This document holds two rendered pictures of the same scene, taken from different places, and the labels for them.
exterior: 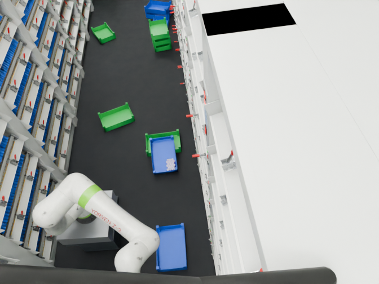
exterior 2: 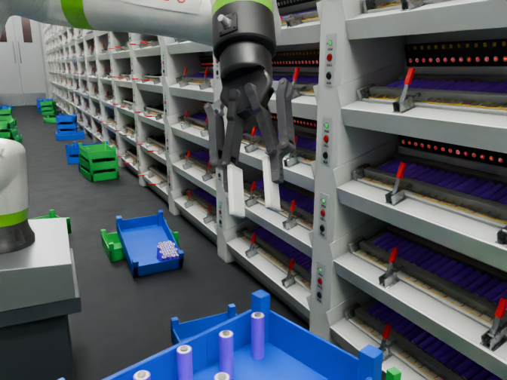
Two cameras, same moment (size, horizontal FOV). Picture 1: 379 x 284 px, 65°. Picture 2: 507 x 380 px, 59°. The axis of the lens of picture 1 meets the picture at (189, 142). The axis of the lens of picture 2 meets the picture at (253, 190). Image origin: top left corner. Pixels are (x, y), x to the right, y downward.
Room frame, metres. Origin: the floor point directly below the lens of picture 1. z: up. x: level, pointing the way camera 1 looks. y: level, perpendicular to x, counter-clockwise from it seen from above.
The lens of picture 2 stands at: (-0.33, 0.61, 0.79)
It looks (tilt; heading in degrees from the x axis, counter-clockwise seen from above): 15 degrees down; 334
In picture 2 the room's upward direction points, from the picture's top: straight up
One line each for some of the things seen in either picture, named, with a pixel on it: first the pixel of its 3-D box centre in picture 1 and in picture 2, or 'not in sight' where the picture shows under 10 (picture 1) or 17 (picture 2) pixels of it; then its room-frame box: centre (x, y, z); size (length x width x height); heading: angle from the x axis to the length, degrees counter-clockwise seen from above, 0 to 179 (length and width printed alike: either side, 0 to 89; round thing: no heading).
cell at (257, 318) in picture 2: not in sight; (257, 335); (0.15, 0.37, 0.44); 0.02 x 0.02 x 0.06
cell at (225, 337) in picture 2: not in sight; (226, 354); (0.13, 0.43, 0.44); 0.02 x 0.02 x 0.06
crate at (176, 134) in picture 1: (163, 142); (139, 239); (1.59, 0.23, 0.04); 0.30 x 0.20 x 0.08; 91
